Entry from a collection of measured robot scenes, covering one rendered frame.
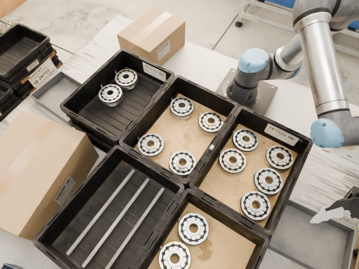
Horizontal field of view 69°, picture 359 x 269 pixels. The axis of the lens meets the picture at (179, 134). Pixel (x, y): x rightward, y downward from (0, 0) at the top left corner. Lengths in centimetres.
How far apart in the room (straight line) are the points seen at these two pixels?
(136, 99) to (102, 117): 17
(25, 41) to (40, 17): 113
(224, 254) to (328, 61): 65
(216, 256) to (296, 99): 89
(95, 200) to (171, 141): 36
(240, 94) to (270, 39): 168
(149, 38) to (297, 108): 82
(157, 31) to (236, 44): 142
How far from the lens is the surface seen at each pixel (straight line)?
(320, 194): 126
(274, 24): 286
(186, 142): 107
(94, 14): 320
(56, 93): 151
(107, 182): 103
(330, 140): 73
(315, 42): 81
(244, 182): 103
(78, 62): 163
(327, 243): 121
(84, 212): 102
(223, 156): 102
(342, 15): 94
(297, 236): 117
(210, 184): 100
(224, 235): 96
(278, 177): 104
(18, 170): 110
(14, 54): 219
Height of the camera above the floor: 177
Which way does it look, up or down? 60 degrees down
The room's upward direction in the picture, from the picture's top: straight up
